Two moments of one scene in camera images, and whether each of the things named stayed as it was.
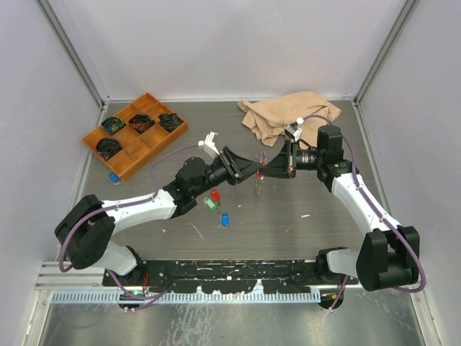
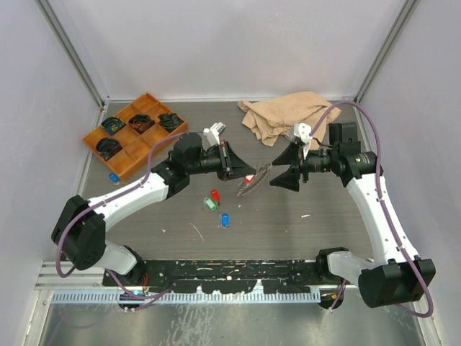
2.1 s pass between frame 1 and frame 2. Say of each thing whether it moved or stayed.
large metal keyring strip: moved
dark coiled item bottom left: stayed
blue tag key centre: stayed
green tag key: stayed
